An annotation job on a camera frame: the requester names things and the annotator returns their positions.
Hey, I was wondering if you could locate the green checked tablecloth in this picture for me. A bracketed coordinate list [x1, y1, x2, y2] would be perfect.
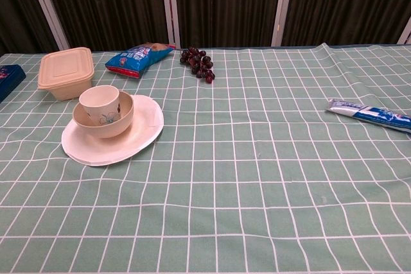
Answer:
[0, 42, 411, 274]

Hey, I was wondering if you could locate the dark pleated curtain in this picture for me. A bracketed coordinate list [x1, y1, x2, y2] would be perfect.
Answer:
[0, 0, 411, 58]

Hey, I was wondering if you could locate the white screen frame post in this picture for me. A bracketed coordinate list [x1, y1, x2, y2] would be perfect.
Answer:
[24, 0, 71, 52]
[270, 0, 296, 47]
[159, 0, 182, 49]
[397, 17, 411, 45]

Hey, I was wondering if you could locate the blue white toothpaste tube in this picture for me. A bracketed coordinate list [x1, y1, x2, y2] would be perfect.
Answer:
[325, 98, 411, 134]

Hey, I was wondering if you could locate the white paper plate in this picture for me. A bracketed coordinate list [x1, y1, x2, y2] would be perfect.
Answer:
[61, 94, 165, 167]

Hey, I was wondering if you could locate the dark red grape bunch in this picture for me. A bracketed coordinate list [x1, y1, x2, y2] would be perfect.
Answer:
[179, 46, 216, 84]

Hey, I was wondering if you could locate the dark blue box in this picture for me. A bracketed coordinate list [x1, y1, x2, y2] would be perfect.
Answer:
[0, 64, 27, 103]

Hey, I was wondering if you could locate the beige lidded food container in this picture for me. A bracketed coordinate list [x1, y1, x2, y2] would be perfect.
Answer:
[37, 46, 95, 101]

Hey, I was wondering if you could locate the white floral paper cup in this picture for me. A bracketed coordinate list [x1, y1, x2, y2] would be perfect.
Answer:
[78, 85, 121, 126]

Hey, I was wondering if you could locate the blue snack bag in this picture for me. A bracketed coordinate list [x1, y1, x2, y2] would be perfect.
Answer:
[105, 42, 177, 80]

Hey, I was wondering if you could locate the beige bowl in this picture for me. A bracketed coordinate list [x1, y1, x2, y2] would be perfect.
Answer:
[72, 90, 135, 139]

